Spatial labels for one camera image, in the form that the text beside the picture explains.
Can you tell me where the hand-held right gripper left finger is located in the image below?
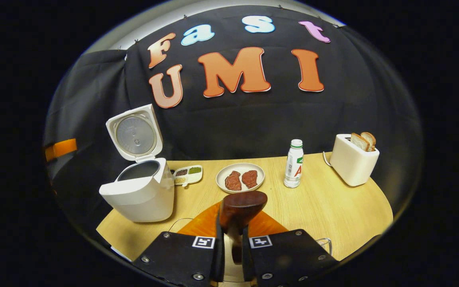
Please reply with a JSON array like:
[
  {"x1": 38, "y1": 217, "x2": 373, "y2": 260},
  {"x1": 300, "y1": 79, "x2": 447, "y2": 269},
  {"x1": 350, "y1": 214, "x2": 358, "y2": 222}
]
[{"x1": 133, "y1": 201, "x2": 225, "y2": 285}]

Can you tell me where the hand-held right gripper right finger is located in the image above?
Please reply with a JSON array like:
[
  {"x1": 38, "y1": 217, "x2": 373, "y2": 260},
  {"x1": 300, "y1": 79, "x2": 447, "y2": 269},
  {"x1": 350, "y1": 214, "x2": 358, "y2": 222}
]
[{"x1": 242, "y1": 209, "x2": 339, "y2": 287}]

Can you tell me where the brown wooden spoon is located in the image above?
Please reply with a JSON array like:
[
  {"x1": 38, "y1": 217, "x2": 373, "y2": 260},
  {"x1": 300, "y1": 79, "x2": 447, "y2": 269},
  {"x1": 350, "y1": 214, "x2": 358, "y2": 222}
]
[{"x1": 219, "y1": 191, "x2": 268, "y2": 263}]

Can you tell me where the metal wire chopstick holder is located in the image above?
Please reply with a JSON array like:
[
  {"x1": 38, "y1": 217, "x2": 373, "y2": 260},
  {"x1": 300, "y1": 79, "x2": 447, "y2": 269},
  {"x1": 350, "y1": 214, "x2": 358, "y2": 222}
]
[{"x1": 316, "y1": 238, "x2": 333, "y2": 256}]

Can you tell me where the white rice cooker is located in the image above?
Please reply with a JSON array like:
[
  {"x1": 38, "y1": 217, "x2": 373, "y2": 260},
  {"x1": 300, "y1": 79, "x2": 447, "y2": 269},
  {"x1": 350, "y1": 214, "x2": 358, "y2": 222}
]
[{"x1": 99, "y1": 104, "x2": 175, "y2": 223}]

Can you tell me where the red meat piece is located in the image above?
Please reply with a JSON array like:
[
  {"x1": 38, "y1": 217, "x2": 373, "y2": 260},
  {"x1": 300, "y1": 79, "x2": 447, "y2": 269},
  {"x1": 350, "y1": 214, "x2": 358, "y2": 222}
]
[
  {"x1": 225, "y1": 171, "x2": 242, "y2": 191},
  {"x1": 241, "y1": 170, "x2": 258, "y2": 189}
]

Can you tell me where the white divided grain tray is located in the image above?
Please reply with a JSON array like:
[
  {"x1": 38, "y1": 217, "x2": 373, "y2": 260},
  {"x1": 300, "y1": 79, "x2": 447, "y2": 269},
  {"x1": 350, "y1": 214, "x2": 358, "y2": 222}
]
[{"x1": 173, "y1": 165, "x2": 203, "y2": 188}]

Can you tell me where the white round plate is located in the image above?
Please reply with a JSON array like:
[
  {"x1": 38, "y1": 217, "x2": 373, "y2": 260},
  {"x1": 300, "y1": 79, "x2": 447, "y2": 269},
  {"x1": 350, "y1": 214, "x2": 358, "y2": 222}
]
[{"x1": 216, "y1": 163, "x2": 265, "y2": 194}]

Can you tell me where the white drink bottle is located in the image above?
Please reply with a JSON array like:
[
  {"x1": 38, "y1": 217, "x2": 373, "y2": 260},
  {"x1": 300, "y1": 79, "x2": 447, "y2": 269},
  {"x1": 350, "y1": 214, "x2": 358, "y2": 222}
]
[{"x1": 284, "y1": 139, "x2": 304, "y2": 189}]

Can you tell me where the white toaster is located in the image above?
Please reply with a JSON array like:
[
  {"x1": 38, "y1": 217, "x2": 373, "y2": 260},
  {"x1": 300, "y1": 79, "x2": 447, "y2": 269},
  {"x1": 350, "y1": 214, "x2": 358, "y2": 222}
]
[{"x1": 330, "y1": 134, "x2": 380, "y2": 187}]

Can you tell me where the toasted bread slice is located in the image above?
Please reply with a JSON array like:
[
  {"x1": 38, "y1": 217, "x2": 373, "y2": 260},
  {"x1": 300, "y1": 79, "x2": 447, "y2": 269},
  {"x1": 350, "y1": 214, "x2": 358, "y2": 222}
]
[
  {"x1": 350, "y1": 133, "x2": 371, "y2": 152},
  {"x1": 360, "y1": 132, "x2": 377, "y2": 151}
]

